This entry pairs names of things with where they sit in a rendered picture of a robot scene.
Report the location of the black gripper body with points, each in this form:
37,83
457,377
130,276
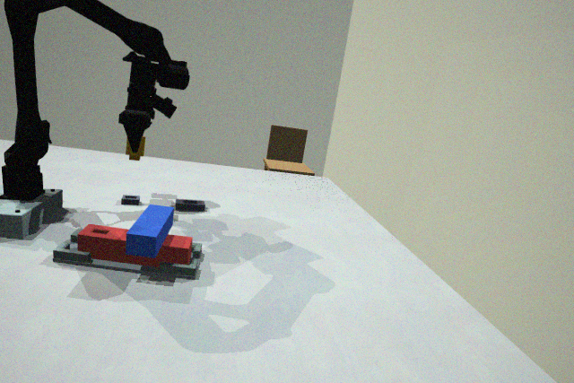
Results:
136,113

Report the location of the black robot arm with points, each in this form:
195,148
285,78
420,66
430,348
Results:
22,179

